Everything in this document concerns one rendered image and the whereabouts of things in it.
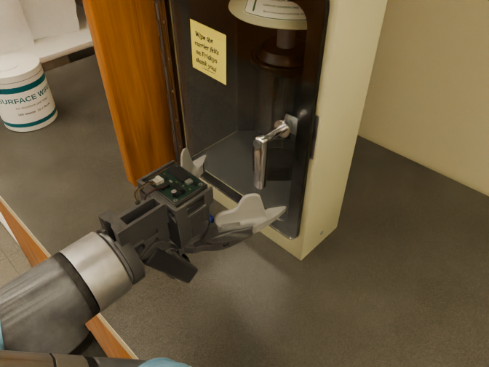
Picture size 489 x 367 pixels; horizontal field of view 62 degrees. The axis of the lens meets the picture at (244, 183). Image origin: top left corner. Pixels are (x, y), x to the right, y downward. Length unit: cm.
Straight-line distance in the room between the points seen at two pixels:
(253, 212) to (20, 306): 25
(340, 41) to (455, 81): 46
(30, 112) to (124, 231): 73
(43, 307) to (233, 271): 37
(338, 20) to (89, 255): 36
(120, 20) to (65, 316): 48
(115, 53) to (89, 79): 59
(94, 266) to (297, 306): 36
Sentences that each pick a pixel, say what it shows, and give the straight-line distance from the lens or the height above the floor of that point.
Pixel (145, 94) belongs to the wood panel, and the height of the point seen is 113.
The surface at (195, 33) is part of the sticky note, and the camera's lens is 64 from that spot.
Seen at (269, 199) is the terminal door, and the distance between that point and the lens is 67.
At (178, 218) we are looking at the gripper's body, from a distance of 44.
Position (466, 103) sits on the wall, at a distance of 94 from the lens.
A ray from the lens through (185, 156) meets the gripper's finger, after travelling 54.
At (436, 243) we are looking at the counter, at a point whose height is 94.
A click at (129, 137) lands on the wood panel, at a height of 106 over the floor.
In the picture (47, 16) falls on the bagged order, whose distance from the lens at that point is 172.
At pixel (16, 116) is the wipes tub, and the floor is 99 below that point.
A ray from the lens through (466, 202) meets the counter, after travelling 94.
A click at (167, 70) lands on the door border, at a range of 74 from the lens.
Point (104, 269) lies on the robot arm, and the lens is 43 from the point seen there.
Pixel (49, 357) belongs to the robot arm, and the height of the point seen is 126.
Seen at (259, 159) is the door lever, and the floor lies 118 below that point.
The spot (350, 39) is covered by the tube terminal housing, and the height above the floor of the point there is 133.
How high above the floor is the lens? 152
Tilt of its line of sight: 42 degrees down
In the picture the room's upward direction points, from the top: straight up
